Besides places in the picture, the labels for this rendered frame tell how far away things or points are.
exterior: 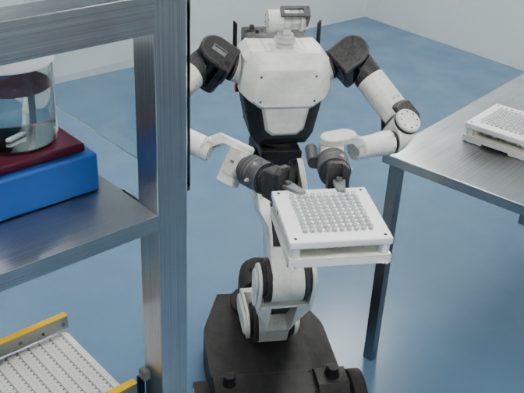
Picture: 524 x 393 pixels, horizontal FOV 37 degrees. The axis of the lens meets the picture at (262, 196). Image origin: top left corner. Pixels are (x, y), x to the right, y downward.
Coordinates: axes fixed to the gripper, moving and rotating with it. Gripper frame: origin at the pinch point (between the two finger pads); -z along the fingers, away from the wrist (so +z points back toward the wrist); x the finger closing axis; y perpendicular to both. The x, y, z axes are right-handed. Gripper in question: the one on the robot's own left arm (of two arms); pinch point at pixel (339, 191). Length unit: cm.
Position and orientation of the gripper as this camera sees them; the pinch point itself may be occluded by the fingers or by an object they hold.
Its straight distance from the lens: 201.5
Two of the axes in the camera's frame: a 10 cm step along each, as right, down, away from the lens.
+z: -0.3, -4.7, 8.8
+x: -0.4, 8.8, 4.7
